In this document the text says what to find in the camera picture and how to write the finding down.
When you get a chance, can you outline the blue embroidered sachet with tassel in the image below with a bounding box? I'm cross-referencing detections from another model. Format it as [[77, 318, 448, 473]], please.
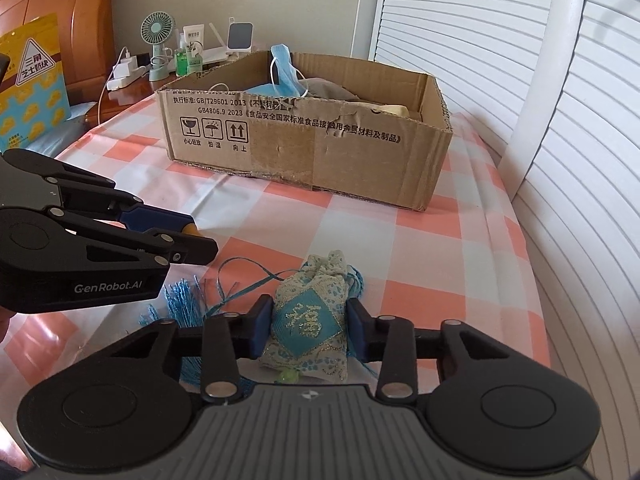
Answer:
[[140, 249, 364, 384]]

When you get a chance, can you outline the grey linen sachet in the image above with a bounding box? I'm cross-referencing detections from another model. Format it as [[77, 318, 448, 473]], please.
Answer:
[[302, 78, 360, 102]]

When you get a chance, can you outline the person left hand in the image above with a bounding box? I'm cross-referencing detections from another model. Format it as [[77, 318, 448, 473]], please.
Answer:
[[0, 308, 15, 341]]

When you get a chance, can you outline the pink checked tablecloth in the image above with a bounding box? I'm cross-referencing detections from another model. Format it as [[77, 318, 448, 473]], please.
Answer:
[[0, 91, 551, 461]]

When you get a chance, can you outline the wooden nightstand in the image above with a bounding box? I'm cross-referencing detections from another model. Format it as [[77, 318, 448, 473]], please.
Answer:
[[85, 73, 177, 128]]

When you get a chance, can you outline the white power strip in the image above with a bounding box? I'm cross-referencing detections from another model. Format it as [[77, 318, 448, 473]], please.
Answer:
[[106, 56, 149, 92]]

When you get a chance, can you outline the yellow snack bag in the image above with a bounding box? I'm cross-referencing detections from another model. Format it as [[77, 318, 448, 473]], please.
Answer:
[[0, 13, 70, 151]]

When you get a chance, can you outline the green tube bottle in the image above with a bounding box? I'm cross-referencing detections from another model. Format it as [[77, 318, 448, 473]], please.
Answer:
[[186, 48, 203, 75]]

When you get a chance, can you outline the blue face mask lying flat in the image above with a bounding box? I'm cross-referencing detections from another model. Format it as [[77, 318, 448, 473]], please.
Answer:
[[245, 84, 281, 98]]

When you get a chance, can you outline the white router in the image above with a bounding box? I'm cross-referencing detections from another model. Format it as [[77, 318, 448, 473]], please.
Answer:
[[164, 22, 237, 68]]

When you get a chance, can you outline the green desk fan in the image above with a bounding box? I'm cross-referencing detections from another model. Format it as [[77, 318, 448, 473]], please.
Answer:
[[140, 11, 175, 82]]

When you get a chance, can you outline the brown cardboard box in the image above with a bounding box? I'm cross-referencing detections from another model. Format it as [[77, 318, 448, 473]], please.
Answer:
[[156, 51, 452, 211]]

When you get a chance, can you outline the yellow cleaning cloth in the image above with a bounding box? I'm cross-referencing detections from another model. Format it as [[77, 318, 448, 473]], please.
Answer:
[[363, 103, 421, 120]]

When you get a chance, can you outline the wooden bed headboard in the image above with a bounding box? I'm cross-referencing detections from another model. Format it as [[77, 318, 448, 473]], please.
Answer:
[[1, 0, 116, 104]]

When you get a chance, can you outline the white louvred wardrobe door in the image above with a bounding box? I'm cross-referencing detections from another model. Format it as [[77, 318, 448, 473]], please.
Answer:
[[370, 0, 639, 479]]

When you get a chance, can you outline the blue face mask on wall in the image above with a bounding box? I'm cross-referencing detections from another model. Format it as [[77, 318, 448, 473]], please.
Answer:
[[269, 44, 309, 98]]

